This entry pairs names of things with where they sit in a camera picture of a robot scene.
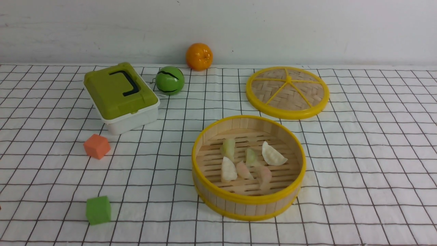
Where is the pink dumpling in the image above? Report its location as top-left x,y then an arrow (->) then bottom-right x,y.
256,166 -> 272,192
236,161 -> 253,180

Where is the bamboo steamer tray yellow rim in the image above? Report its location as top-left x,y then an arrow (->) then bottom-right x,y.
192,115 -> 307,221

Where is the white dumpling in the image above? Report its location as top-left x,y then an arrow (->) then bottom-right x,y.
221,156 -> 238,183
261,141 -> 288,166

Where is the white black grid tablecloth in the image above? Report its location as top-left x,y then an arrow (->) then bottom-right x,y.
0,65 -> 437,246

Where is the toy orange fruit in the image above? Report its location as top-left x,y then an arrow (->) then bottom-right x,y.
185,43 -> 213,71

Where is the green foam cube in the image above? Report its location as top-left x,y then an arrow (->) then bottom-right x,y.
86,196 -> 111,226

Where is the pale green dumpling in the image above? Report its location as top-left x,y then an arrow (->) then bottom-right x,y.
220,138 -> 236,162
245,148 -> 261,167

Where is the green lid white box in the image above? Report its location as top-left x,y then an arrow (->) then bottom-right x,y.
83,62 -> 160,135

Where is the woven bamboo steamer lid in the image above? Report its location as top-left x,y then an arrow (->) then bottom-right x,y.
245,66 -> 330,120

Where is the orange foam cube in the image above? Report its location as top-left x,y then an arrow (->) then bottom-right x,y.
83,134 -> 111,160

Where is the green toy ball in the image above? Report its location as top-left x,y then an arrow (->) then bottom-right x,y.
155,66 -> 185,95

